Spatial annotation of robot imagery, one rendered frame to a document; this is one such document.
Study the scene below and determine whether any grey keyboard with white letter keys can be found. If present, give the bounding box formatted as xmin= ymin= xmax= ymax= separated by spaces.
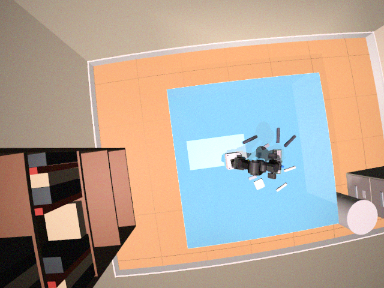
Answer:
xmin=272 ymin=150 xmax=282 ymax=175

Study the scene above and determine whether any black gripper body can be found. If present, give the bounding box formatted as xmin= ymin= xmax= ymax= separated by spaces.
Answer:
xmin=267 ymin=154 xmax=277 ymax=179

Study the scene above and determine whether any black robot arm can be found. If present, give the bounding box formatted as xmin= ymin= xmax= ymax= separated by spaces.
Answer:
xmin=230 ymin=157 xmax=281 ymax=176

